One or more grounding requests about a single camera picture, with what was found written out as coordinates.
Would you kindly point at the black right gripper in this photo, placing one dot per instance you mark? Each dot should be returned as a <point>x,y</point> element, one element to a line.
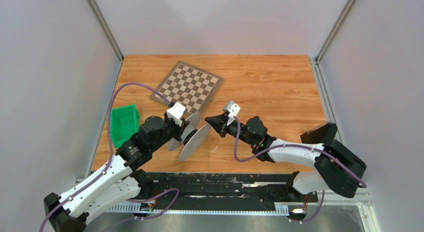
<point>219,124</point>

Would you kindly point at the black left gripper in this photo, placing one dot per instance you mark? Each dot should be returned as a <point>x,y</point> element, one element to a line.
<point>179,130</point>

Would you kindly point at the white perforated filament spool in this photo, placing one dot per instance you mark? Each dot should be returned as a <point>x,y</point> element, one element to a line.
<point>191,138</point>

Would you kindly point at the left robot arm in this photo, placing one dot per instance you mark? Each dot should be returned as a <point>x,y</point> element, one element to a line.
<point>116,181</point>

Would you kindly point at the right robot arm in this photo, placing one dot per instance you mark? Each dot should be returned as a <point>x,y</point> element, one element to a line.
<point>336,168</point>

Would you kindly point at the wooden chessboard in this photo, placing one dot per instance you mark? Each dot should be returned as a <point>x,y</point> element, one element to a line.
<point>191,86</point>

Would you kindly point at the green plastic bin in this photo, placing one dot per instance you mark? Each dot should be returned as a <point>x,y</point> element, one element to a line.
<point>124,122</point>

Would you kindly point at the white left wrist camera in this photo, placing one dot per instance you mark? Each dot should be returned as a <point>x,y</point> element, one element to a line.
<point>176,112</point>

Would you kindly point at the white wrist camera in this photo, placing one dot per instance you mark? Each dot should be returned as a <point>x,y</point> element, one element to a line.
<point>231,111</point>
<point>176,112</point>

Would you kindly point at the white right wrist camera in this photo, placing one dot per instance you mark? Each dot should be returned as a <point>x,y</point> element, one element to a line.
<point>231,111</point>

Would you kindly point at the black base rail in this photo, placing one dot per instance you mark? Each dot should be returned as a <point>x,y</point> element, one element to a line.
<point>221,191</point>

